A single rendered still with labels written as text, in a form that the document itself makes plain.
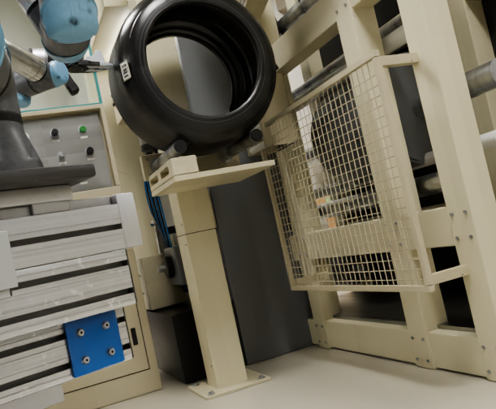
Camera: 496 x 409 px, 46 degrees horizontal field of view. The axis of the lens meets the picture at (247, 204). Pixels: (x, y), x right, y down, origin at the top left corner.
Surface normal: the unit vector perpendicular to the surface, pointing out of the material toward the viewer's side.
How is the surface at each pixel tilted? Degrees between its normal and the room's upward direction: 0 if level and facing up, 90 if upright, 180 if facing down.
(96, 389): 90
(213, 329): 90
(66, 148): 90
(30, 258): 90
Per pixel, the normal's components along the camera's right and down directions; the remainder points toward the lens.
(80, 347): 0.67, -0.18
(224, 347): 0.36, -0.13
